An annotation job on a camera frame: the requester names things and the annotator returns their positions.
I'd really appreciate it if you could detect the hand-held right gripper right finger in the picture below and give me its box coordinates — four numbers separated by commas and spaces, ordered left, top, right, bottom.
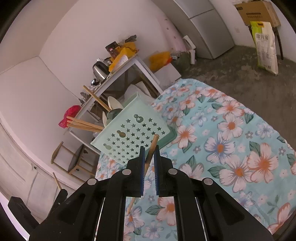
154, 146, 273, 241

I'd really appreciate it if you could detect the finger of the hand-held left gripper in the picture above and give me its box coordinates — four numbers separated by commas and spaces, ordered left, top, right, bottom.
47, 189, 68, 217
8, 197, 39, 232

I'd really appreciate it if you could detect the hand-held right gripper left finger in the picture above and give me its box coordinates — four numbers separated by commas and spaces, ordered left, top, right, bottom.
29, 146, 147, 241

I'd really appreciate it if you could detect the green perforated utensil holder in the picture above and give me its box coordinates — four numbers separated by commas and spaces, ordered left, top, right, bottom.
91, 91, 177, 164

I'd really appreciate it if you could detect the white panel door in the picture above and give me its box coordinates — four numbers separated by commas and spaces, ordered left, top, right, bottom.
0, 123, 58, 223

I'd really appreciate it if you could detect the wooden chair dark seat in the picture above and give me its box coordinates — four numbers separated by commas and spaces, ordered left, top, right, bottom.
51, 141, 100, 182

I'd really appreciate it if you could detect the floral tablecloth table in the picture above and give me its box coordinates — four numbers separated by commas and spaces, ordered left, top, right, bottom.
95, 78, 296, 241

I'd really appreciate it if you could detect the red plastic bag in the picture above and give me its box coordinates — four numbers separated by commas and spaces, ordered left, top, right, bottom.
58, 105, 81, 128

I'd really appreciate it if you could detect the long white table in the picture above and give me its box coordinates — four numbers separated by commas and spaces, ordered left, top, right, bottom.
67, 56, 164, 154

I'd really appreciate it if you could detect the steel electric kettle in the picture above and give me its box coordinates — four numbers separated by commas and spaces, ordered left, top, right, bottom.
92, 59, 111, 81

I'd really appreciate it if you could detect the orange plastic bag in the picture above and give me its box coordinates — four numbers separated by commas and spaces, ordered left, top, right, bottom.
149, 51, 173, 70

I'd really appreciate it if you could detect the yellow bag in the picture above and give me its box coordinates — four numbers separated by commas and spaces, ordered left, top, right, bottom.
109, 47, 139, 72

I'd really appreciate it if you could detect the dark snack bag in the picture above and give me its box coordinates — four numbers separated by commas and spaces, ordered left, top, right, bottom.
105, 41, 121, 58

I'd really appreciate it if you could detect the pink rolled mat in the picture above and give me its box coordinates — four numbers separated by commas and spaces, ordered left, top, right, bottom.
157, 16, 185, 54

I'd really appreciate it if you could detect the grey refrigerator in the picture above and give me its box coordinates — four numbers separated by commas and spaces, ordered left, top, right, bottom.
172, 0, 235, 59

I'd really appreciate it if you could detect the white printed sack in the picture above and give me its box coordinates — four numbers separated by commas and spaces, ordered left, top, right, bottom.
250, 21, 279, 76

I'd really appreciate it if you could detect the large open cardboard box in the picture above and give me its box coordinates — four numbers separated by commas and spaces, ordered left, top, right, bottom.
233, 0, 281, 28

